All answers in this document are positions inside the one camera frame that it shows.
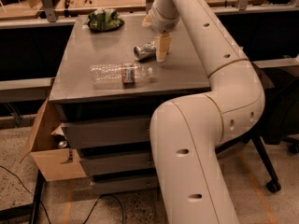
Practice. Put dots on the silver redbull can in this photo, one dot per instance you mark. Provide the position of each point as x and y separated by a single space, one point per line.
145 51

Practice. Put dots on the black metal floor stand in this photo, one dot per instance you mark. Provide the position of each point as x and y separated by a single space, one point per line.
30 211

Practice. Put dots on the black office chair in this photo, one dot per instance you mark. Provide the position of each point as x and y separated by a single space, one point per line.
280 118

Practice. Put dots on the cardboard box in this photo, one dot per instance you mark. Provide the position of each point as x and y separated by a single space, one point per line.
54 163

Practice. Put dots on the grey drawer cabinet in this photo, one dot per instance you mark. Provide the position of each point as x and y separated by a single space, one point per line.
110 129

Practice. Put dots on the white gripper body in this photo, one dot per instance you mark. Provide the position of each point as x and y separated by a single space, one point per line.
163 22

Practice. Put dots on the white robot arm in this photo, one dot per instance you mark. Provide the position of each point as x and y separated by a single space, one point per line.
185 131

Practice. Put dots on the can inside cardboard box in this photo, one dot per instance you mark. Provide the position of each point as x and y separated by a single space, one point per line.
62 144

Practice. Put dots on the clear plastic water bottle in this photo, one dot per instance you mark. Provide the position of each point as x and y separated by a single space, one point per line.
119 75

